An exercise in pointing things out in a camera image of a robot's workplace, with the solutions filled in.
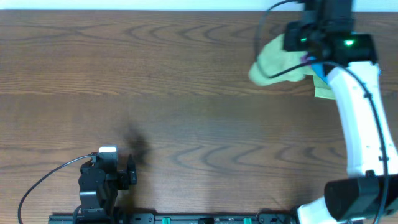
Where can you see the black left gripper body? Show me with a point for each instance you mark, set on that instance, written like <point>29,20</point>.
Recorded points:
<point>123,179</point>

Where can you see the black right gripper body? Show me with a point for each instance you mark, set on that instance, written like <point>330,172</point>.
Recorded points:
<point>301,38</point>

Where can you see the light green cloth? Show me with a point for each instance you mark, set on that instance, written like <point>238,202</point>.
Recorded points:
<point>273,59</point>

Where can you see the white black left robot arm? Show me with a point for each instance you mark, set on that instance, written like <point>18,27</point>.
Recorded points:
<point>96,210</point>

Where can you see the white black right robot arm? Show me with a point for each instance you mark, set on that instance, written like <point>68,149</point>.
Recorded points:
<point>370,191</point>

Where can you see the purple cloth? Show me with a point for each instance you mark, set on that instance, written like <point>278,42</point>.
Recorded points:
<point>305,58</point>

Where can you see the blue cloth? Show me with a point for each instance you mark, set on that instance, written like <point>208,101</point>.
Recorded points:
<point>319,71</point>

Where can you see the yellow-green cloth in pile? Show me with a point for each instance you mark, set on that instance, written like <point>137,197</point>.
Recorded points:
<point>322,90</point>

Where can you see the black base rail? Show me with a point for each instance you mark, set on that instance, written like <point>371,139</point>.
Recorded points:
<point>149,218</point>

